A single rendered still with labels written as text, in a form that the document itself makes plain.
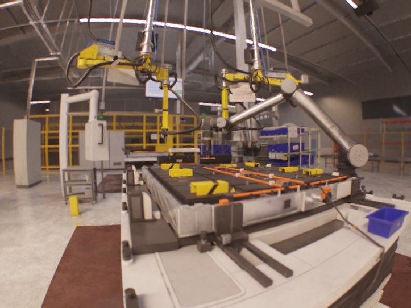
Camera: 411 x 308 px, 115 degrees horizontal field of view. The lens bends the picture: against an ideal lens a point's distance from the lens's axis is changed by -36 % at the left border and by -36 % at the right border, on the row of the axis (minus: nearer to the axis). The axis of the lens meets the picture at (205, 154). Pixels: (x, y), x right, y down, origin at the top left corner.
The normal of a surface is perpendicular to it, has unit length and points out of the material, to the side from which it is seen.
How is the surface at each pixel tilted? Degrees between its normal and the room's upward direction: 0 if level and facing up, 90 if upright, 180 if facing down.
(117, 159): 90
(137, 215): 90
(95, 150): 90
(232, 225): 90
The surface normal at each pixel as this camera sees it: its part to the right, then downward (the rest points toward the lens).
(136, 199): 0.38, 0.04
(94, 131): 0.73, 0.03
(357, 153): -0.38, 0.04
